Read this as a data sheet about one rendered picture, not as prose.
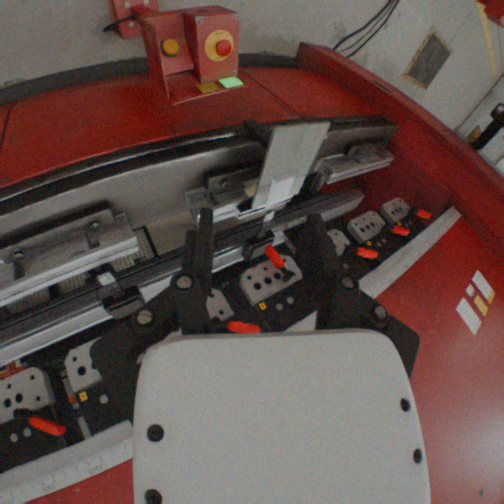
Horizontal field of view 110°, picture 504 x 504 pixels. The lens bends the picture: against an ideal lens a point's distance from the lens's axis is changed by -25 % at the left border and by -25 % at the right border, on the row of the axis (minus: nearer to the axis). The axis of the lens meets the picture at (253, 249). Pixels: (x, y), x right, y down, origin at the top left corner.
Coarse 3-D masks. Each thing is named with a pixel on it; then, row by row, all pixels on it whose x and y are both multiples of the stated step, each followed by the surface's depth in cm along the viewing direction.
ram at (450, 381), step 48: (480, 240) 86; (432, 288) 65; (432, 336) 56; (480, 336) 59; (432, 384) 48; (480, 384) 50; (432, 432) 42; (480, 432) 42; (0, 480) 22; (96, 480) 28; (432, 480) 36; (480, 480) 35
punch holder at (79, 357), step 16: (80, 352) 38; (144, 352) 47; (80, 368) 37; (80, 384) 35; (96, 384) 36; (80, 400) 34; (96, 400) 35; (112, 400) 36; (96, 416) 34; (112, 416) 34; (96, 432) 32
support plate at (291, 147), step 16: (288, 128) 49; (304, 128) 52; (320, 128) 55; (272, 144) 51; (288, 144) 54; (304, 144) 57; (320, 144) 61; (272, 160) 56; (288, 160) 59; (304, 160) 63; (272, 176) 61; (304, 176) 70; (256, 192) 64
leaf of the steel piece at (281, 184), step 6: (282, 174) 63; (288, 174) 63; (294, 174) 63; (300, 174) 64; (276, 180) 61; (282, 180) 62; (288, 180) 67; (270, 186) 65; (276, 186) 66; (282, 186) 68; (288, 186) 70; (270, 192) 67; (276, 192) 69; (282, 192) 71; (288, 192) 73; (270, 198) 70
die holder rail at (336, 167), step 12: (336, 156) 94; (348, 156) 96; (360, 156) 98; (372, 156) 101; (384, 156) 104; (324, 168) 91; (336, 168) 89; (348, 168) 90; (360, 168) 96; (372, 168) 103; (336, 180) 93
